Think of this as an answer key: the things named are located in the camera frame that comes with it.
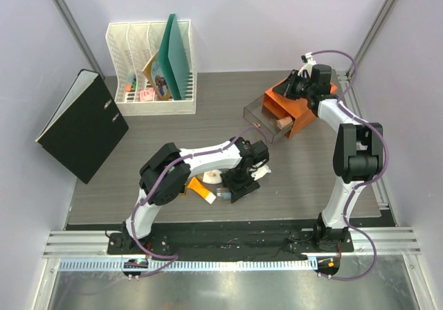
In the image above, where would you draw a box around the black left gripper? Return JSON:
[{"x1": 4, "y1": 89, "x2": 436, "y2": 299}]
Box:
[{"x1": 221, "y1": 167, "x2": 260, "y2": 203}]

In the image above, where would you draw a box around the transparent drawer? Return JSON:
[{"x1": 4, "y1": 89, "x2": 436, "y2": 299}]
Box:
[{"x1": 243, "y1": 94, "x2": 295, "y2": 144}]

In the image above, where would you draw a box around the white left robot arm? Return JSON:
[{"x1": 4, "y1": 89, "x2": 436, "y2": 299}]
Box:
[{"x1": 123, "y1": 137, "x2": 271, "y2": 254}]

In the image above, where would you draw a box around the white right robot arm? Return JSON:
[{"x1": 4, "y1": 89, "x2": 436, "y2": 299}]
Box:
[{"x1": 273, "y1": 64, "x2": 383, "y2": 251}]

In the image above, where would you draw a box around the orange drawer box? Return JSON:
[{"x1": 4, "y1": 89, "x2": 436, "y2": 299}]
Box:
[{"x1": 264, "y1": 69, "x2": 337, "y2": 139}]

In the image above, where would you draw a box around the white oval compact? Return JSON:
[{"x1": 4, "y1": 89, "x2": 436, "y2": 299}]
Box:
[{"x1": 201, "y1": 170, "x2": 222, "y2": 185}]

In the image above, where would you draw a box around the orange cream tube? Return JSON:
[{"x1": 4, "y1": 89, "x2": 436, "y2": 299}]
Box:
[{"x1": 187, "y1": 177, "x2": 216, "y2": 204}]

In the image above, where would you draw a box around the green folder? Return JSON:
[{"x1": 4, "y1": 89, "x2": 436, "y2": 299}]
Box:
[{"x1": 158, "y1": 14, "x2": 190, "y2": 100}]

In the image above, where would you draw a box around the illustrated booklet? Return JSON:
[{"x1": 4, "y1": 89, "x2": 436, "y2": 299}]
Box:
[{"x1": 143, "y1": 51, "x2": 172, "y2": 100}]

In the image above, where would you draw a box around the pink sticky note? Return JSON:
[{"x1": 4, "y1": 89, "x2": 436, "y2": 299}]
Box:
[{"x1": 139, "y1": 88, "x2": 156, "y2": 102}]

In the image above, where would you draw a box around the white mesh file organizer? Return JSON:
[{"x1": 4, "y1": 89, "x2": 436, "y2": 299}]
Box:
[{"x1": 105, "y1": 19, "x2": 197, "y2": 116}]

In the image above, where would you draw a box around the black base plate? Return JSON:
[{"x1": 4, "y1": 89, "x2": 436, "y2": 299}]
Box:
[{"x1": 107, "y1": 219, "x2": 354, "y2": 259}]

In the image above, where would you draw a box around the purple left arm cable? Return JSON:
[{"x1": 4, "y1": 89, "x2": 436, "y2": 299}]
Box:
[{"x1": 119, "y1": 126, "x2": 259, "y2": 278}]

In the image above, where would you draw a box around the white slotted cable duct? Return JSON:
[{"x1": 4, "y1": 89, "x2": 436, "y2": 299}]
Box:
[{"x1": 58, "y1": 257, "x2": 318, "y2": 273}]

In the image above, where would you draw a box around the black ring binder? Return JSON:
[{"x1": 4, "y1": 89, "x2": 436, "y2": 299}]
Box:
[{"x1": 36, "y1": 69, "x2": 129, "y2": 184}]

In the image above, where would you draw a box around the aluminium frame rail front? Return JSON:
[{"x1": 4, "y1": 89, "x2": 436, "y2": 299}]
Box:
[{"x1": 43, "y1": 227, "x2": 422, "y2": 257}]

